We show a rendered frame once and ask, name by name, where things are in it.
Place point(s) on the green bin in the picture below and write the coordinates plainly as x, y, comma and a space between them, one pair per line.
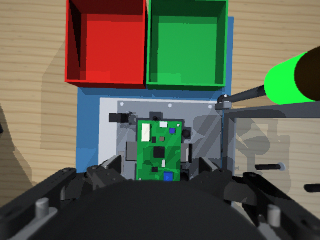
188, 44

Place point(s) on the red bin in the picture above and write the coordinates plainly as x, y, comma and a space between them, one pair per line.
106, 43

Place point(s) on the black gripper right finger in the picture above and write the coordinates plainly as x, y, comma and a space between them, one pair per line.
279, 216

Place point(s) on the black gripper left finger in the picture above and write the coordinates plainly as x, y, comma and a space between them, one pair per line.
22, 216

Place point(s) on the green circuit board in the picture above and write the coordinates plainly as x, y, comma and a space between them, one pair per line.
158, 150

